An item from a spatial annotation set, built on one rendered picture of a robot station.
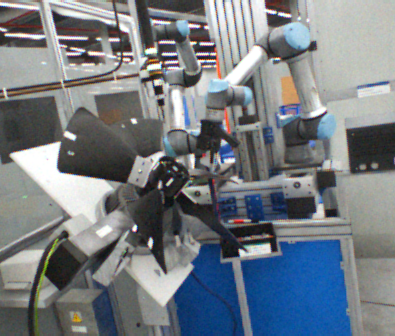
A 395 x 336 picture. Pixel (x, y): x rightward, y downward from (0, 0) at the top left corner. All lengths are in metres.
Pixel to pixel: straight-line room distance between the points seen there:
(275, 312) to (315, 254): 0.35
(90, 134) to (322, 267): 1.10
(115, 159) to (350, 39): 2.17
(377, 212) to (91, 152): 2.42
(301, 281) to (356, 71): 1.69
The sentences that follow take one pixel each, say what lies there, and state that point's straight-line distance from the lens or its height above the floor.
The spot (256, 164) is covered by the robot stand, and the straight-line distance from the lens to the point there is 2.14.
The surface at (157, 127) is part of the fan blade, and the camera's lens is 1.49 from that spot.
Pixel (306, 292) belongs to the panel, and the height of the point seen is 0.53.
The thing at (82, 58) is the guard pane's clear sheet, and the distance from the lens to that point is 2.29.
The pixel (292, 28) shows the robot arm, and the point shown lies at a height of 1.64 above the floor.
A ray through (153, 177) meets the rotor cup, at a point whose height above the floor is 1.21.
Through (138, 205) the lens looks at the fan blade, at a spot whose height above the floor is 1.19.
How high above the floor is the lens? 1.42
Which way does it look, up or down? 10 degrees down
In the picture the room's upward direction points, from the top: 10 degrees counter-clockwise
